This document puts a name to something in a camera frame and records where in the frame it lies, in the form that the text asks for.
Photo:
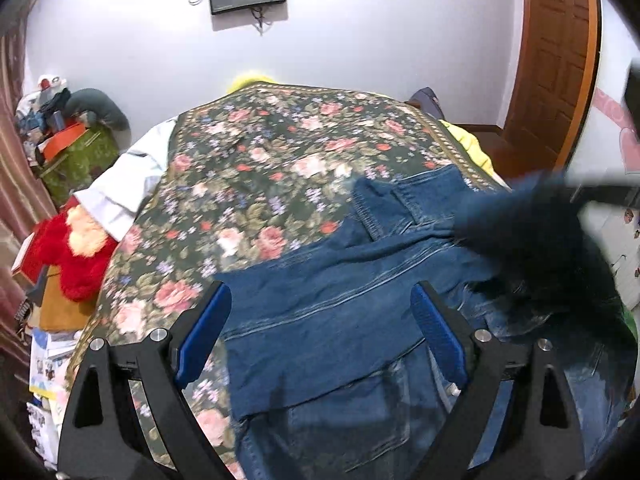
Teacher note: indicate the pile of clothes and toys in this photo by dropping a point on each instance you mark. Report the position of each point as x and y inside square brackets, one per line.
[37, 115]

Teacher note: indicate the floral printed blanket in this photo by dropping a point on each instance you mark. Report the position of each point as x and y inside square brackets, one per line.
[260, 175]

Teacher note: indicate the dark blue pillow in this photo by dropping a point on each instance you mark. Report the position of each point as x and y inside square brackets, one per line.
[427, 101]

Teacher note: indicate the stack of printed papers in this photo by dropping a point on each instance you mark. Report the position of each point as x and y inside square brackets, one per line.
[47, 375]

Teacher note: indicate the white shirt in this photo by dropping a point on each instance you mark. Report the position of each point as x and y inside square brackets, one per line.
[130, 175]

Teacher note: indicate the orange box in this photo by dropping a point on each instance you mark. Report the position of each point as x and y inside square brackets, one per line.
[62, 142]

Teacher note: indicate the blue denim jeans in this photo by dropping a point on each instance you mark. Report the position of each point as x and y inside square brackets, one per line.
[325, 320]

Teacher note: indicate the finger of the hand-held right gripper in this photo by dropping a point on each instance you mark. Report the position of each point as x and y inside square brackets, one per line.
[605, 192]

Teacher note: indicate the brown wooden door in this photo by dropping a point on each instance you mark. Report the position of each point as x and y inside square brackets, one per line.
[550, 60]

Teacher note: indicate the striped pink curtain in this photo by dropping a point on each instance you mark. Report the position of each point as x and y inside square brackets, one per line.
[20, 160]

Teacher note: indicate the green floral bag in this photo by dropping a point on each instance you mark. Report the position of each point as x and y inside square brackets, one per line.
[85, 165]

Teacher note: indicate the grey plush cushion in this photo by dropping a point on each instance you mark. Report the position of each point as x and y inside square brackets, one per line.
[97, 102]

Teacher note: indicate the green cloth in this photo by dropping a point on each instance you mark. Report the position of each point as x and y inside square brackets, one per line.
[631, 327]

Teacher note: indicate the brown cardboard box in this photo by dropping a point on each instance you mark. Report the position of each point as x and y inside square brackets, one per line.
[62, 310]

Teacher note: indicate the red plush toy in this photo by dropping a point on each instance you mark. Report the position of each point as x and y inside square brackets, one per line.
[75, 270]

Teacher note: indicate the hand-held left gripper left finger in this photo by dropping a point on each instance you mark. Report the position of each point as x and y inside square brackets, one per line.
[200, 332]

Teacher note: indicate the yellow cloth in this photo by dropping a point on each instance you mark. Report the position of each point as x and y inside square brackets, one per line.
[250, 81]
[472, 147]

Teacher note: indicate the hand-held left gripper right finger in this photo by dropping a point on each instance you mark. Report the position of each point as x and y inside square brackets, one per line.
[439, 332]

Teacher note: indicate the red flat box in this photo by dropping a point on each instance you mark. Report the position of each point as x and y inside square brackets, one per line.
[27, 260]

